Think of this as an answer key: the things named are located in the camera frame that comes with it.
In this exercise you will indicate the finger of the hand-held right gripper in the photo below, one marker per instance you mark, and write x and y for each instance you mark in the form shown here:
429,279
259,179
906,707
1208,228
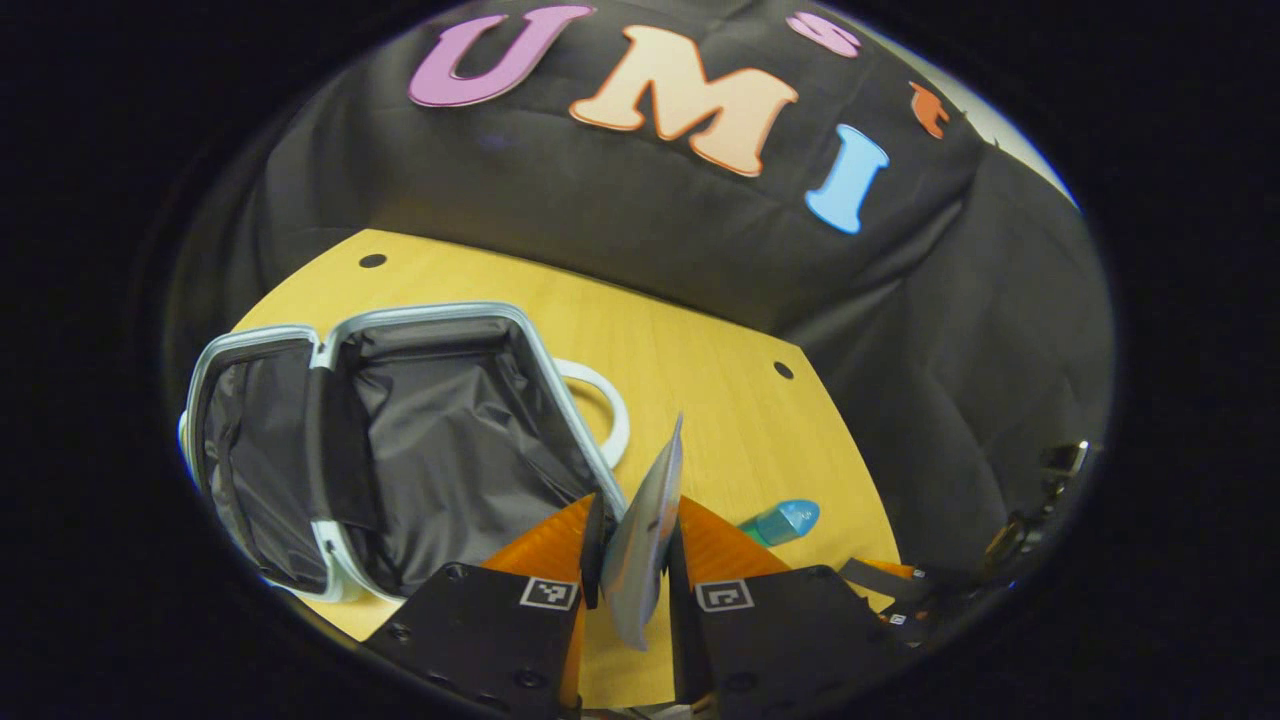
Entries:
885,583

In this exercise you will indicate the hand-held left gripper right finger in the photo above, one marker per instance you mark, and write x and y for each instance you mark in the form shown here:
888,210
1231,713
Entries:
780,640

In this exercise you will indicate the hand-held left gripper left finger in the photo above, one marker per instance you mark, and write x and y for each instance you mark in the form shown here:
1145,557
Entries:
480,640

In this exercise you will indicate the blue skin care tube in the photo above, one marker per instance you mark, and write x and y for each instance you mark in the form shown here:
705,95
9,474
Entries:
785,520

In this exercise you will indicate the silver skin care sachet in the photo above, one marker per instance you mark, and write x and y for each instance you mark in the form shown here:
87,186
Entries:
645,540

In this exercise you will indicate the white suitcase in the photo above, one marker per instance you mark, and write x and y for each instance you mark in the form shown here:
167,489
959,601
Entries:
450,450

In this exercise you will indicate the black backdrop cloth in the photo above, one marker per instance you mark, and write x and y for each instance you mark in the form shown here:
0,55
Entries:
950,350

